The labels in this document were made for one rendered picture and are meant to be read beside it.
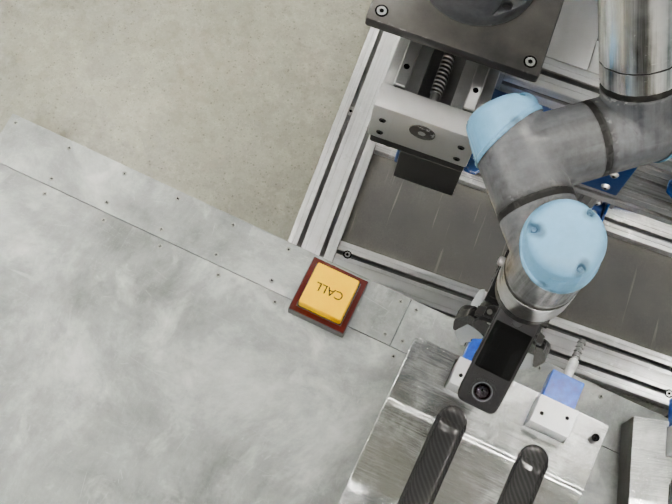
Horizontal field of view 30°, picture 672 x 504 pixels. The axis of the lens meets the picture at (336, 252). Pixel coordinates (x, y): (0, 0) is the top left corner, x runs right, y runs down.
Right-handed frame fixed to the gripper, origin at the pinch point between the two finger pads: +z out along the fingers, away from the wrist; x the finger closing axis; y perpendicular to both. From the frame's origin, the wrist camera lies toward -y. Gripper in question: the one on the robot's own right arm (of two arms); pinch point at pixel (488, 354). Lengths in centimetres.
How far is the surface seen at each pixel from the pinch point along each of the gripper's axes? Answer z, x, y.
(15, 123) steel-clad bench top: 21, 70, 8
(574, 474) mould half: 11.9, -16.0, -5.5
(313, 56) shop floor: 101, 52, 75
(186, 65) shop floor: 101, 75, 61
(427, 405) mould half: 11.9, 3.5, -5.5
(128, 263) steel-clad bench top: 21, 47, -3
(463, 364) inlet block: 9.2, 1.6, 0.3
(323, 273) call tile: 17.2, 22.5, 5.8
